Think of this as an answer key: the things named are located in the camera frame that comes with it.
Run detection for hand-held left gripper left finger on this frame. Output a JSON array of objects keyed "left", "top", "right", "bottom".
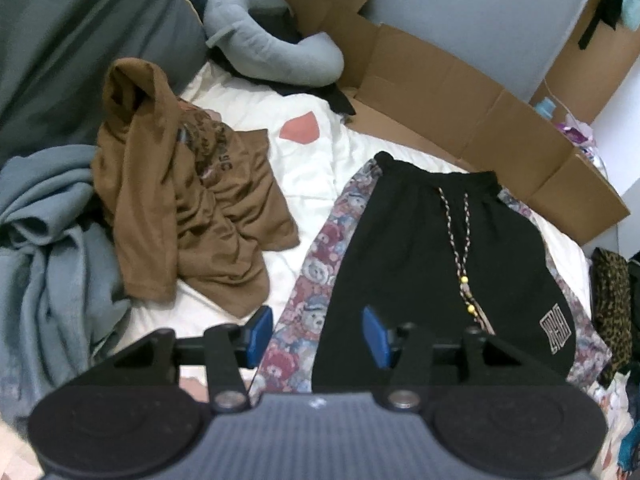
[{"left": 112, "top": 306, "right": 273, "bottom": 413}]

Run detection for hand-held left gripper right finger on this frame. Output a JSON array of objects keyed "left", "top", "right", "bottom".
[{"left": 362, "top": 306, "right": 531, "bottom": 411}]

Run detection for black pants with bear-print panels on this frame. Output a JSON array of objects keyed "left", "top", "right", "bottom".
[{"left": 255, "top": 151, "right": 613, "bottom": 396}]

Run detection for white bear-print bed sheet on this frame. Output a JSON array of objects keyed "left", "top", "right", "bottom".
[{"left": 0, "top": 62, "right": 596, "bottom": 480}]

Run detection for brown t-shirt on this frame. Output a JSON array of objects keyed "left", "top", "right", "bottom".
[{"left": 91, "top": 58, "right": 300, "bottom": 318}]

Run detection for grey-blue sweatshirt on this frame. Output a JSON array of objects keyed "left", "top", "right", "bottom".
[{"left": 0, "top": 145, "right": 133, "bottom": 426}]

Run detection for leopard-print cloth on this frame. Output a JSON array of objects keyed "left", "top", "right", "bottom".
[{"left": 592, "top": 247, "right": 636, "bottom": 388}]

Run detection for flattened cardboard box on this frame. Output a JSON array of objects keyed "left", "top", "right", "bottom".
[{"left": 272, "top": 0, "right": 632, "bottom": 246}]

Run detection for black bag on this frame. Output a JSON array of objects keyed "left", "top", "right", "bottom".
[{"left": 627, "top": 252, "right": 640, "bottom": 311}]

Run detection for grey curved pillow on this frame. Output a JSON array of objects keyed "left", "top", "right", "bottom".
[{"left": 204, "top": 0, "right": 346, "bottom": 86}]

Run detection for pink refill bag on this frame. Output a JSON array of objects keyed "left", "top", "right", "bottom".
[{"left": 557, "top": 112, "right": 608, "bottom": 166}]

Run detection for grey cabinet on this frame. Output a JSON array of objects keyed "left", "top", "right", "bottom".
[{"left": 362, "top": 0, "right": 608, "bottom": 103}]

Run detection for upright cardboard panel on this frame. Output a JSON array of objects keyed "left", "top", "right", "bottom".
[{"left": 530, "top": 0, "right": 640, "bottom": 123}]

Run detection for black hanging garment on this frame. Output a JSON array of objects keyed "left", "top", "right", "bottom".
[{"left": 579, "top": 0, "right": 626, "bottom": 51}]

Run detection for white cable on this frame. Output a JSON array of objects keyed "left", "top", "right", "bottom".
[{"left": 545, "top": 82, "right": 571, "bottom": 121}]

